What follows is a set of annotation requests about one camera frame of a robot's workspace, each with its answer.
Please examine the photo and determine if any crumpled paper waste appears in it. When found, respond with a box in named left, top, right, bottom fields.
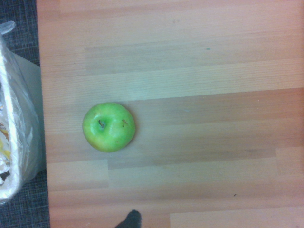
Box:
left=0, top=102, right=12, bottom=188

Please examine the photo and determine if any green apple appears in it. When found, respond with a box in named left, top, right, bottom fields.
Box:
left=82, top=102, right=136, bottom=153

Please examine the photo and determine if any grey trash bin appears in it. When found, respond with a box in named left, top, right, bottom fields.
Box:
left=9, top=51, right=47, bottom=190

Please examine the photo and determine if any clear plastic bin liner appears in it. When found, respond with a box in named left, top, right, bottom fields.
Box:
left=0, top=20, right=41, bottom=205

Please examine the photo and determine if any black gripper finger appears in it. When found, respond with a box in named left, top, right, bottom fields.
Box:
left=113, top=209, right=142, bottom=228

